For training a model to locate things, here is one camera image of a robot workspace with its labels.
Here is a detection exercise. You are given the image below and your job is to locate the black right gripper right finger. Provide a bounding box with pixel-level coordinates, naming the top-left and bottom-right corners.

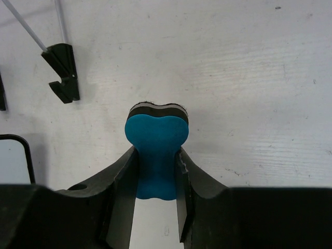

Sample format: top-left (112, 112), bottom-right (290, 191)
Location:
top-left (175, 150), bottom-right (331, 248)

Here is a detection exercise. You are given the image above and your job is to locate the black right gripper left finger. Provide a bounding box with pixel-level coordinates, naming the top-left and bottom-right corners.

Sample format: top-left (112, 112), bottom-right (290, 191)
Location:
top-left (1, 148), bottom-right (138, 248)

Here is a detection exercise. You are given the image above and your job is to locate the small black-framed whiteboard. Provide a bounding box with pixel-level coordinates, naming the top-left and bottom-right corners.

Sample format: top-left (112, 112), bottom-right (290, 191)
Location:
top-left (0, 134), bottom-right (35, 184)

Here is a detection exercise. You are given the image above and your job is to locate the blue bone-shaped eraser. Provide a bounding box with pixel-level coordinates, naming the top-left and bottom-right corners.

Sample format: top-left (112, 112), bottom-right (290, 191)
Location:
top-left (124, 102), bottom-right (189, 201)

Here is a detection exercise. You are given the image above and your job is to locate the black wire whiteboard stand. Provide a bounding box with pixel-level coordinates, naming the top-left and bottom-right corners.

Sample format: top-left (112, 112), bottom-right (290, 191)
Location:
top-left (3, 1), bottom-right (80, 104)

